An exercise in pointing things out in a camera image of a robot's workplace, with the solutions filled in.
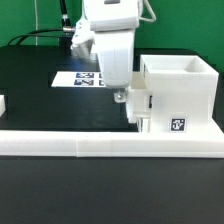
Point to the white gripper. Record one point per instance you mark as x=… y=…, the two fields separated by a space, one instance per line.
x=115 y=51

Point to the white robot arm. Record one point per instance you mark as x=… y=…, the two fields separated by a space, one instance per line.
x=106 y=31

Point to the white front drawer tray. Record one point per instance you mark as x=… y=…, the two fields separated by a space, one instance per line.
x=143 y=125

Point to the white L-shaped border fence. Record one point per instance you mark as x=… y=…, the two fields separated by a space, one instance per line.
x=208 y=144

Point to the white drawer cabinet box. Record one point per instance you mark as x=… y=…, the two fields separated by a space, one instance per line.
x=182 y=90

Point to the white drawer tray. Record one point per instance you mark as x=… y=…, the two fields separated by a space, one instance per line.
x=143 y=125
x=138 y=96

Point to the white fiducial marker sheet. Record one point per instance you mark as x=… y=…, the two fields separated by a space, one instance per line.
x=79 y=79

